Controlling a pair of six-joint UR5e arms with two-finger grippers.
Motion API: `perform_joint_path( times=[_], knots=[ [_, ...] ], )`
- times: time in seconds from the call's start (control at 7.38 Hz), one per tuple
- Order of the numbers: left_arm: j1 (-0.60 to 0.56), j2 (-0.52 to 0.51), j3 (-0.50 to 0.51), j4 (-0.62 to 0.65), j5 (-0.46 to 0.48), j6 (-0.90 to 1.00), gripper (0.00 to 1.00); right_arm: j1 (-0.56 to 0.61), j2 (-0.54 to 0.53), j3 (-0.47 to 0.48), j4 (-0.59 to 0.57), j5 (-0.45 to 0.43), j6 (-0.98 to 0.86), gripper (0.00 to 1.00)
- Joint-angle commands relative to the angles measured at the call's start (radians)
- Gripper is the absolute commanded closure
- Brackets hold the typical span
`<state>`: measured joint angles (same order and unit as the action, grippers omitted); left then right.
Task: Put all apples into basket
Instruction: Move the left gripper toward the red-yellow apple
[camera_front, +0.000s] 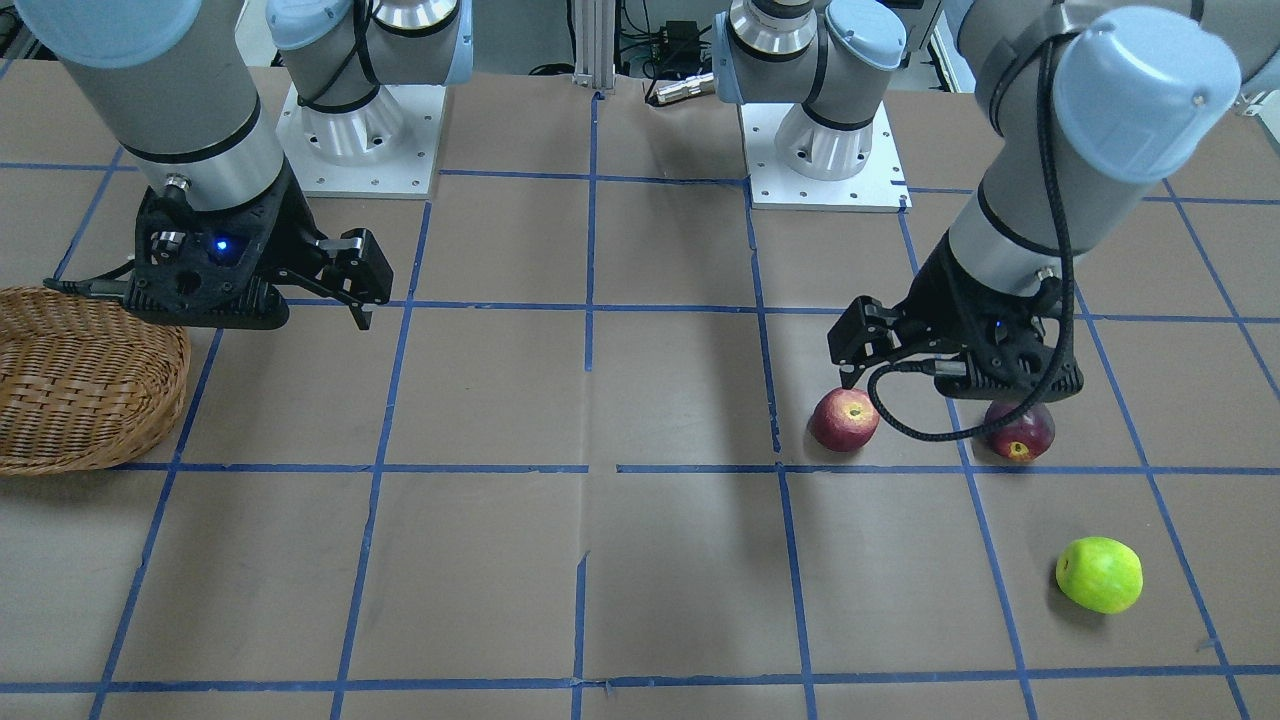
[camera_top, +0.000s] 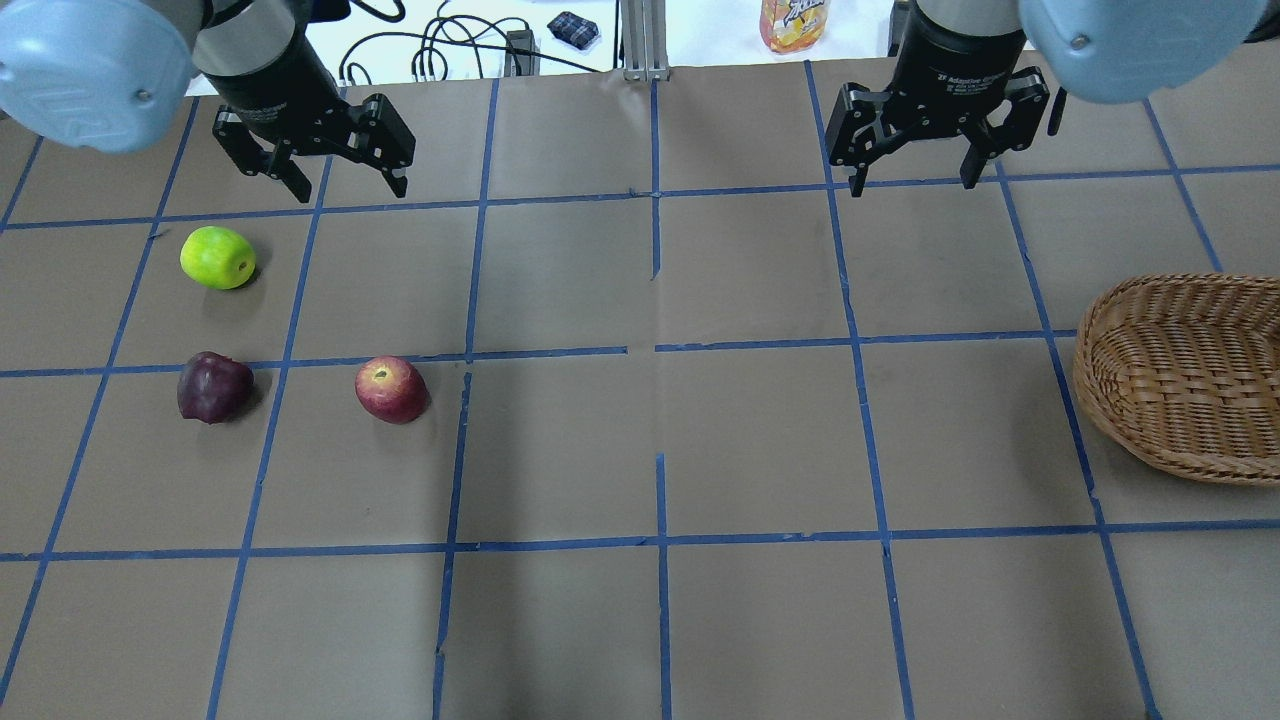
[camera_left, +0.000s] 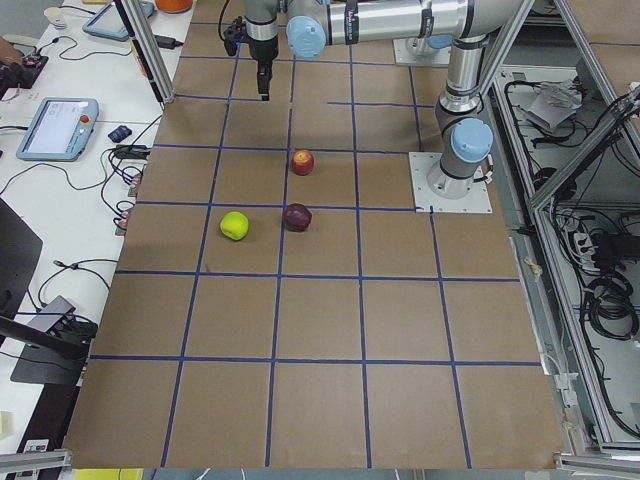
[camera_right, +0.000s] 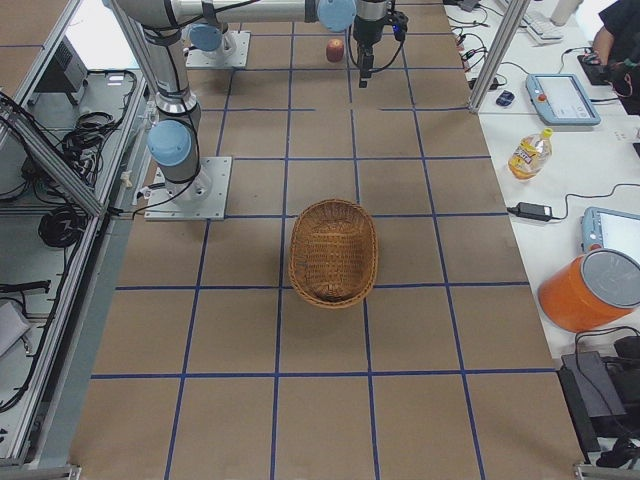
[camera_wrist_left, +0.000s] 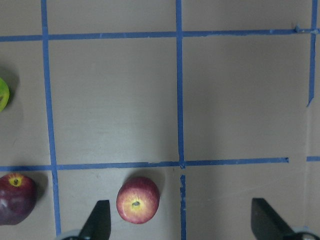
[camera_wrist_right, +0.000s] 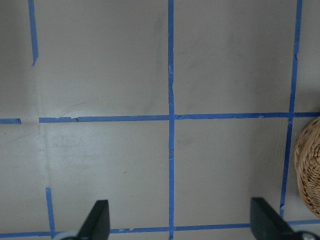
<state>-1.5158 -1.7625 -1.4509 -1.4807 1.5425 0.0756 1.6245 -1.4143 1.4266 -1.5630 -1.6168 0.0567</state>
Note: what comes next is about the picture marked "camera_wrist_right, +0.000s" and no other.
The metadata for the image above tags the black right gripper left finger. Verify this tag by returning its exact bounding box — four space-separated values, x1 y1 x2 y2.
77 199 111 240

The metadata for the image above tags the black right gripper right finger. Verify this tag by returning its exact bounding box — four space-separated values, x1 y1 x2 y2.
250 197 303 240

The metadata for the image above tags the woven wicker basket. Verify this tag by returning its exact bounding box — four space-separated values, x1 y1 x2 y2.
293 117 320 217

